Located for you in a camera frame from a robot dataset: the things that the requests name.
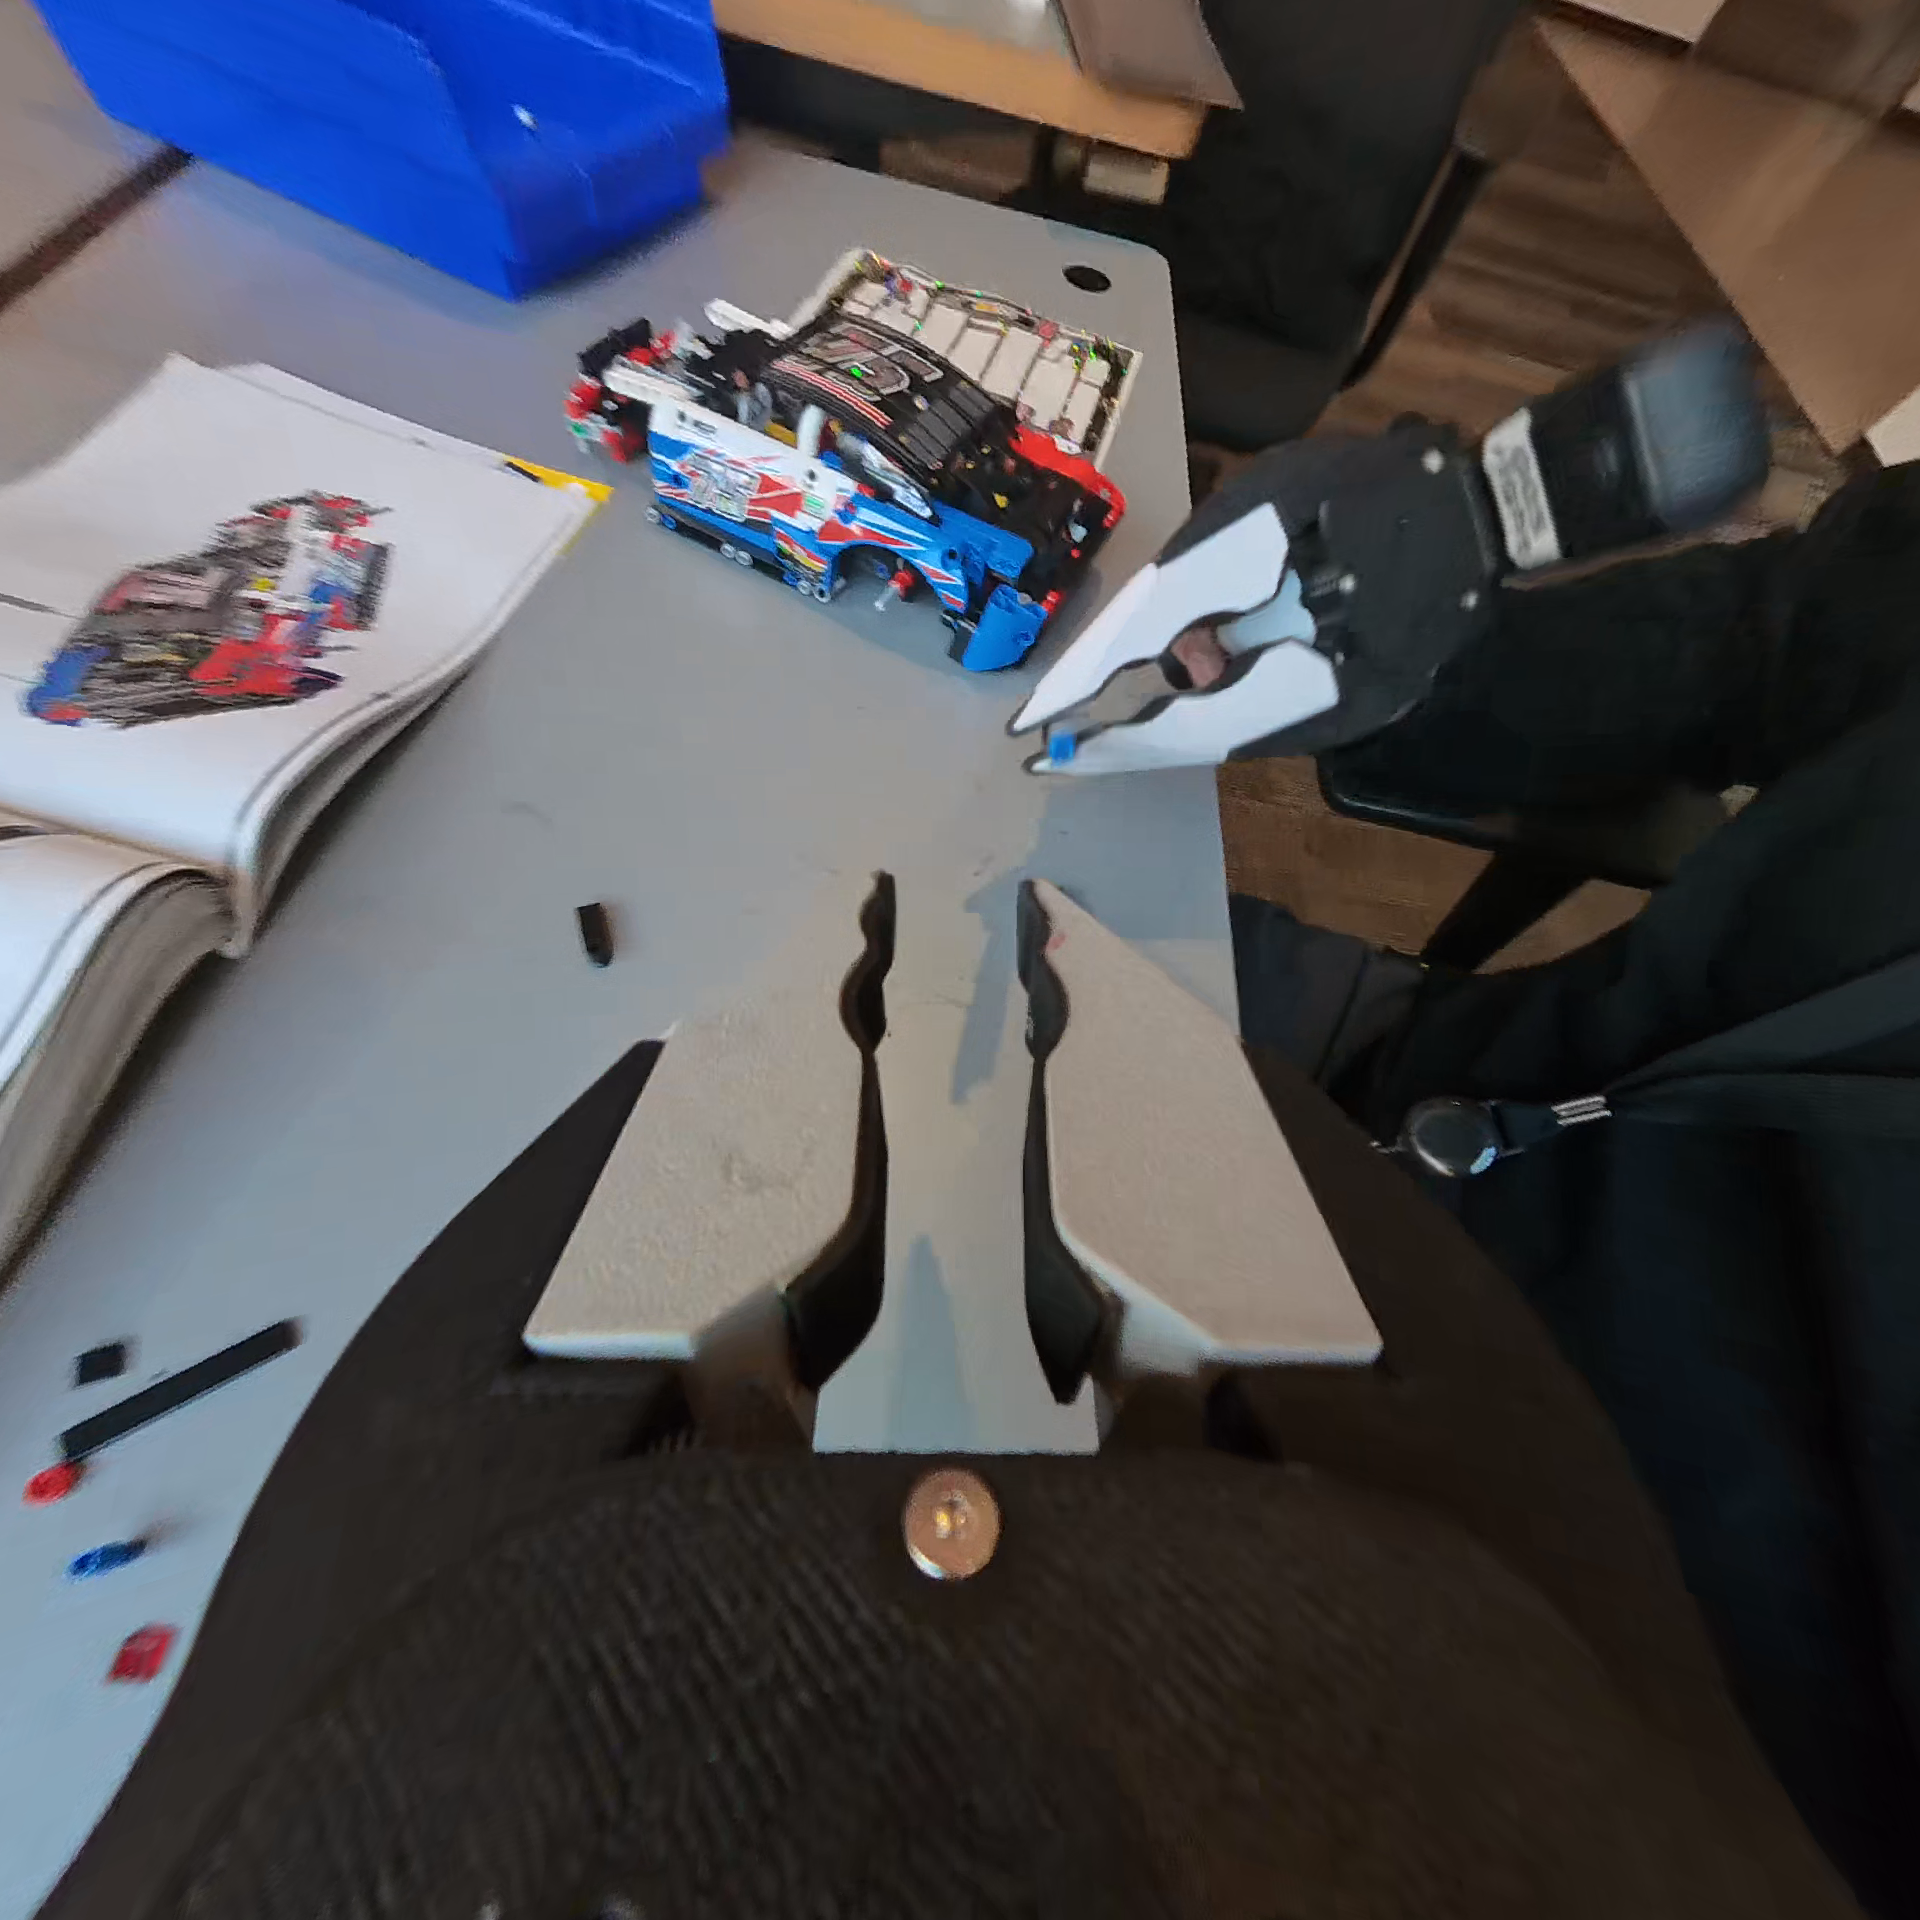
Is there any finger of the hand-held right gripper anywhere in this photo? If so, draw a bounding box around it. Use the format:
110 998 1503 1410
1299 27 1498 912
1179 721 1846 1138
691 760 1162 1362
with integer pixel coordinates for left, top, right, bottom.
1023 642 1343 780
1009 504 1297 737

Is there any wooden background table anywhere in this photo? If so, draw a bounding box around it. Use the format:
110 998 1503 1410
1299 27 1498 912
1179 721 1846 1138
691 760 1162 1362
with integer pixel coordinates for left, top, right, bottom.
711 0 1249 203

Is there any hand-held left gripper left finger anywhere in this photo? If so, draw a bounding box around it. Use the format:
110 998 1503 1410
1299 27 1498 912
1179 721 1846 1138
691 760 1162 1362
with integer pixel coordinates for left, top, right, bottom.
521 870 898 1397

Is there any open instruction booklet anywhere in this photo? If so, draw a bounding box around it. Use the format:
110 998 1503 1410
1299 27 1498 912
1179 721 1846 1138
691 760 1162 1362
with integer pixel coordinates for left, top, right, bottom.
0 353 614 1249

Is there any blue storage bin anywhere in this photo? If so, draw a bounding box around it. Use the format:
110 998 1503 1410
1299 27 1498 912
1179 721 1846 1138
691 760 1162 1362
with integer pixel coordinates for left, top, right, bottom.
29 0 732 301

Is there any partly built toy car model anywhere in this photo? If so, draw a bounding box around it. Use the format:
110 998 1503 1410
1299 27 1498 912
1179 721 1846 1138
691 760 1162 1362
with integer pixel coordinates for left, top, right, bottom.
562 246 1146 676

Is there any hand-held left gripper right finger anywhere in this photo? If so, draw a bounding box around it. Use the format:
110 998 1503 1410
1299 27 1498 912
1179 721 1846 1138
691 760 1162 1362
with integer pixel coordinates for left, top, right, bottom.
1018 880 1383 1409

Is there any long black tile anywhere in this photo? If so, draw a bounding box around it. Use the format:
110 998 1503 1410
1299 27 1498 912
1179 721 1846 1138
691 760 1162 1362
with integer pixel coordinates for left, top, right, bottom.
57 1320 301 1465

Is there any person's right forearm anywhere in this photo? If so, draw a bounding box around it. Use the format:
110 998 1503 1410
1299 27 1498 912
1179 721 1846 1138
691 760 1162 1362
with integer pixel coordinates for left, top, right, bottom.
1318 464 1920 818

